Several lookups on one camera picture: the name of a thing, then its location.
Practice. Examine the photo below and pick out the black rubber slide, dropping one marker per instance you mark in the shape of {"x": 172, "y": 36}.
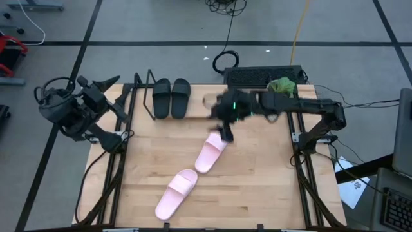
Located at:
{"x": 161, "y": 98}
{"x": 181, "y": 98}

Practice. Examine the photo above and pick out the white paper sheet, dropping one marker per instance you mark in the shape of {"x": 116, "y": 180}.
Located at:
{"x": 352, "y": 190}

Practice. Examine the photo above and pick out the black keyboard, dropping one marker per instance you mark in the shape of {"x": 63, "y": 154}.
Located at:
{"x": 248, "y": 75}

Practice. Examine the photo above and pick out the black object at floor edge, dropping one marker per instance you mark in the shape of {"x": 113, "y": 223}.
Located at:
{"x": 3, "y": 112}

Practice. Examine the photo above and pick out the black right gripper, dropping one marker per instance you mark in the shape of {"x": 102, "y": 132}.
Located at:
{"x": 233, "y": 108}

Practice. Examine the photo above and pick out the black caster wheel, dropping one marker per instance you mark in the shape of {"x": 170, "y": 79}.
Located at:
{"x": 6, "y": 15}
{"x": 20, "y": 31}

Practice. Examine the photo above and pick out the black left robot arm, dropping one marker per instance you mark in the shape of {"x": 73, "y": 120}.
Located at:
{"x": 64, "y": 116}

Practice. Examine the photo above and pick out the grey laptop with black keyboard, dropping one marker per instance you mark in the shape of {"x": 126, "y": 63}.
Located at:
{"x": 397, "y": 212}

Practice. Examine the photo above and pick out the black desk beam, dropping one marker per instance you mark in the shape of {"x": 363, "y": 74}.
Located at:
{"x": 363, "y": 169}

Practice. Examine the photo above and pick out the black aluminium frame rail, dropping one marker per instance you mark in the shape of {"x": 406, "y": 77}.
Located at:
{"x": 117, "y": 193}
{"x": 302, "y": 193}

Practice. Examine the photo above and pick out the pink rubber slide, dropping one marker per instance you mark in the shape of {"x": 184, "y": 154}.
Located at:
{"x": 209, "y": 154}
{"x": 177, "y": 193}

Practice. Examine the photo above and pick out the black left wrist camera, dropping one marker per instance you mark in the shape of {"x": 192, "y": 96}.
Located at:
{"x": 83, "y": 81}

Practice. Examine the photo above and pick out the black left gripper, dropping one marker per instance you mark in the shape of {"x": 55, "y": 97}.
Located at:
{"x": 95, "y": 98}

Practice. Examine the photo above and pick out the black table clamp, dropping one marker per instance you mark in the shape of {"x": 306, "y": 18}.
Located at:
{"x": 260, "y": 227}
{"x": 165, "y": 227}

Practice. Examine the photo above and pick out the grey metal stand base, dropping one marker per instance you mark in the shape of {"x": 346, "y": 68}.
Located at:
{"x": 35, "y": 4}

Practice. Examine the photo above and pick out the green plant in patterned pot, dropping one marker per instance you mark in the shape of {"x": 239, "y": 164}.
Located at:
{"x": 281, "y": 85}

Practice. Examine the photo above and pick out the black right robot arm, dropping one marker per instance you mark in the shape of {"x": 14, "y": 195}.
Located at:
{"x": 305, "y": 104}

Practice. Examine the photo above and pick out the grey metal stand foot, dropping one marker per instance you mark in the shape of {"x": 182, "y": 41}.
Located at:
{"x": 11, "y": 81}

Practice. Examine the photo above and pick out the red and black cart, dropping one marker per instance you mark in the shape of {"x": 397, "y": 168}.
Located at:
{"x": 8, "y": 58}

